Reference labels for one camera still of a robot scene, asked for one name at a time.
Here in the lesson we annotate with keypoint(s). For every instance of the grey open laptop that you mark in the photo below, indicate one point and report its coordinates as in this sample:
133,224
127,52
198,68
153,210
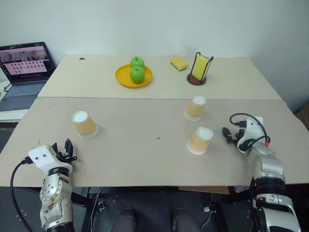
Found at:
23,77

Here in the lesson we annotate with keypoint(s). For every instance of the orange paper cup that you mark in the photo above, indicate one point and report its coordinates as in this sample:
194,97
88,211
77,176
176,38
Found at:
84,125
200,141
196,108

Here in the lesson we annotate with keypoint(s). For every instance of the yellow round plate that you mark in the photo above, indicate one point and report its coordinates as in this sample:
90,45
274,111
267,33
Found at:
123,77

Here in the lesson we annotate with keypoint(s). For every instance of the green apple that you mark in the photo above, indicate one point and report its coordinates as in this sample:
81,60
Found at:
137,75
137,62

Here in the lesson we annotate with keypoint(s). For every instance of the thin yellow sponge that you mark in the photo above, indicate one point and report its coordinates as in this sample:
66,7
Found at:
201,66

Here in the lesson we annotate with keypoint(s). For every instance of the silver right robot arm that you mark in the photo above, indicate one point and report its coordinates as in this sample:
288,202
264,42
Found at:
270,183

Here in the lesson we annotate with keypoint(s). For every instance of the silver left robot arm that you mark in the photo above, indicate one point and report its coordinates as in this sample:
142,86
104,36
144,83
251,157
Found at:
56,200

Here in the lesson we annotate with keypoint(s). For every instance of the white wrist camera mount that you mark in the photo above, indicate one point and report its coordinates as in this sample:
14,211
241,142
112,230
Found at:
44,156
252,131

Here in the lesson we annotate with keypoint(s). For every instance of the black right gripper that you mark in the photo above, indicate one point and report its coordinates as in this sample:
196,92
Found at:
236,140

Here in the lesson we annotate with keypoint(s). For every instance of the yellow sponge with dark pad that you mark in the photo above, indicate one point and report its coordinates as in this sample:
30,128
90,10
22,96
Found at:
179,62

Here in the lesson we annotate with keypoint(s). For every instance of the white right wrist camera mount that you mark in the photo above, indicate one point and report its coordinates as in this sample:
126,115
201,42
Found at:
252,131

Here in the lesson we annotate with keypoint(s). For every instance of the dark rounded shape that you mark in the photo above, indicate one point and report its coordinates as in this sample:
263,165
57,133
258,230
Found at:
185,221
126,221

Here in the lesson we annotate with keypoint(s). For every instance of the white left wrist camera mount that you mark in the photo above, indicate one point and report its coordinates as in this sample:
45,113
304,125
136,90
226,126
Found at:
44,156

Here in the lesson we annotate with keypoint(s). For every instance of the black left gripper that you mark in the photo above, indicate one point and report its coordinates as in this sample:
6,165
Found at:
65,159

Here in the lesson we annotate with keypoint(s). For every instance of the brown cardboard box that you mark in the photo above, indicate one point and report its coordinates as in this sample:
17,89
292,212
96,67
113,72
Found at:
303,118

